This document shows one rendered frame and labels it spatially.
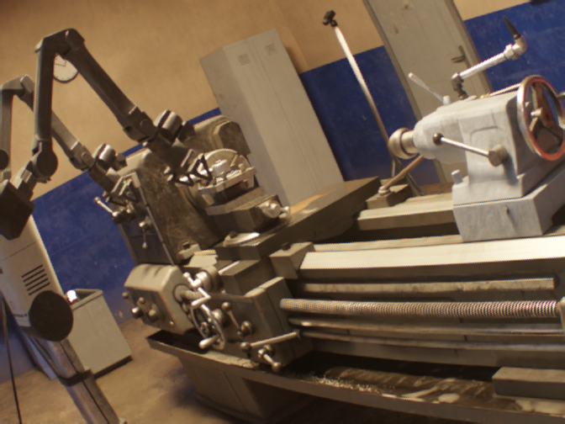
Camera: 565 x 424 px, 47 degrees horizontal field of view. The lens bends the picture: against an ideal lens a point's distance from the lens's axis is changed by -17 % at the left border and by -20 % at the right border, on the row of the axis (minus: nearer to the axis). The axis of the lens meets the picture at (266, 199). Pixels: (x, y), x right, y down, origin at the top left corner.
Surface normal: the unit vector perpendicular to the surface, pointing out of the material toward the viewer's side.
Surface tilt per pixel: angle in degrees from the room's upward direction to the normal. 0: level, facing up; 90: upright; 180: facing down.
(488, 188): 62
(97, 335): 90
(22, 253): 90
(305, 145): 90
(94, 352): 90
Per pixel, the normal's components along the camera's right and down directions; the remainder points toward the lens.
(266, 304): 0.48, -0.07
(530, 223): -0.79, 0.40
